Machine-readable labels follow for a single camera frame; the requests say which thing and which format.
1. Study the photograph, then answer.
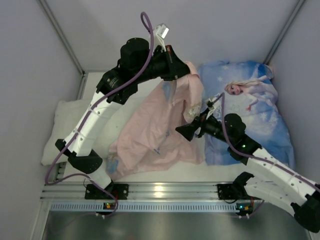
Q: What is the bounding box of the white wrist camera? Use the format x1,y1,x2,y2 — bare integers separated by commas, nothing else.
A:
153,23,169,51
205,97,220,119

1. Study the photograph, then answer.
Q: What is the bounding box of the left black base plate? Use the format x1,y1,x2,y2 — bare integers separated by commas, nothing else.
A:
84,183,130,201

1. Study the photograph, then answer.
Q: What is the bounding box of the blue Elsa pillow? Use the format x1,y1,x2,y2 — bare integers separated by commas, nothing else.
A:
198,60,296,169

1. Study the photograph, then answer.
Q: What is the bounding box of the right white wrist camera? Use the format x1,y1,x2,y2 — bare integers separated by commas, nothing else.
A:
205,97,220,119

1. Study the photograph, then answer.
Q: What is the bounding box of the right aluminium frame post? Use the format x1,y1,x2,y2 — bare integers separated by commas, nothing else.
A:
263,0,307,64

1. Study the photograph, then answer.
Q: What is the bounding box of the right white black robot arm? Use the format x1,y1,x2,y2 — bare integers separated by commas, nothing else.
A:
175,113,320,233

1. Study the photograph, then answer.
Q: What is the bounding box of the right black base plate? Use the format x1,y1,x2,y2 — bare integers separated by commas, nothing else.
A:
217,183,260,201

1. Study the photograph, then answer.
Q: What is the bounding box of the aluminium frame post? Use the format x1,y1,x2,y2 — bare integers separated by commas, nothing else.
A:
263,0,307,64
36,0,85,76

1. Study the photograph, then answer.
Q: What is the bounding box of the aluminium mounting rail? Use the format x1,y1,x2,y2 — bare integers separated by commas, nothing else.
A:
40,181,231,201

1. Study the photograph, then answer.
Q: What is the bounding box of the left aluminium frame post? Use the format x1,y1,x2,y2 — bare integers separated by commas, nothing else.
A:
36,0,85,76

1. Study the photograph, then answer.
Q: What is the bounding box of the pink pillowcase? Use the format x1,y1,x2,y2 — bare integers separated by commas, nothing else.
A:
106,62,204,181

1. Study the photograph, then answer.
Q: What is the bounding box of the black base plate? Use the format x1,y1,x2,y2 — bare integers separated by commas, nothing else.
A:
84,183,130,201
217,183,260,201

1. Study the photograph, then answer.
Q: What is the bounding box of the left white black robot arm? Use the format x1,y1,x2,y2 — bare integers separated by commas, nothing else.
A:
55,38,190,191

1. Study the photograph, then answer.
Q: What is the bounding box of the slotted grey cable duct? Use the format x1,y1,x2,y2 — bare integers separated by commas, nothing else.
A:
50,201,249,213

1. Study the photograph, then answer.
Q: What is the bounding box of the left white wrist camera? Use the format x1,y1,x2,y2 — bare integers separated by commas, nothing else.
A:
153,23,169,51

